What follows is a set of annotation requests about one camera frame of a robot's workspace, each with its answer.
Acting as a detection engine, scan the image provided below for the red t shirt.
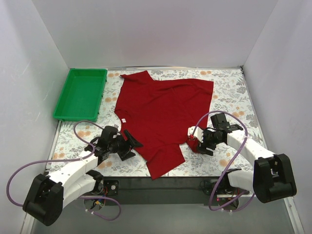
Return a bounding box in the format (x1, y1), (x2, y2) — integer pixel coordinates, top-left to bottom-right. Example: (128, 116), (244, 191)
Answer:
(115, 71), (214, 179)

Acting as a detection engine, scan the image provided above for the green plastic tray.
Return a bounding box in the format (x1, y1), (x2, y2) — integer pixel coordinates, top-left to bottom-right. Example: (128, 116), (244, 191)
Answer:
(53, 68), (107, 122)

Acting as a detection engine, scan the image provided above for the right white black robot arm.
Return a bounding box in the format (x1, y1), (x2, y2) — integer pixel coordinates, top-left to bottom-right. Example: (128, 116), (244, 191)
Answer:
(188, 111), (297, 203)

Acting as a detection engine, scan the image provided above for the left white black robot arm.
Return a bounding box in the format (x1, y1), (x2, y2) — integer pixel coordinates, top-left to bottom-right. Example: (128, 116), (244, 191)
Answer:
(22, 126), (143, 226)

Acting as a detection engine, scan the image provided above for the floral patterned table mat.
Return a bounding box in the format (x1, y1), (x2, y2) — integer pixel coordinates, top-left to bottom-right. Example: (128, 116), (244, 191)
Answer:
(50, 69), (264, 177)

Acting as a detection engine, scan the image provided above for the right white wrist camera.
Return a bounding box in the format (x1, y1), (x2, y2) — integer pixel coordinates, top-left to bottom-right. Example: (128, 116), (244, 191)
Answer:
(188, 126), (204, 143)

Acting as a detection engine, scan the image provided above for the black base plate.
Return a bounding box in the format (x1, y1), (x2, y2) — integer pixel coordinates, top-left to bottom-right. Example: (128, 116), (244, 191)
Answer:
(103, 176), (218, 206)

